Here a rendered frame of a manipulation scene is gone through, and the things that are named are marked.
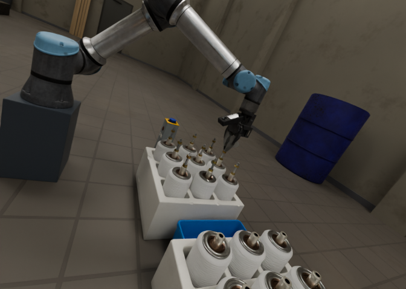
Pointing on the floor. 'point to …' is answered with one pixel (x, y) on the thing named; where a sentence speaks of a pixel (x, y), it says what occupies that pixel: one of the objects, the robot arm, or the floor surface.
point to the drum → (320, 136)
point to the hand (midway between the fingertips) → (225, 147)
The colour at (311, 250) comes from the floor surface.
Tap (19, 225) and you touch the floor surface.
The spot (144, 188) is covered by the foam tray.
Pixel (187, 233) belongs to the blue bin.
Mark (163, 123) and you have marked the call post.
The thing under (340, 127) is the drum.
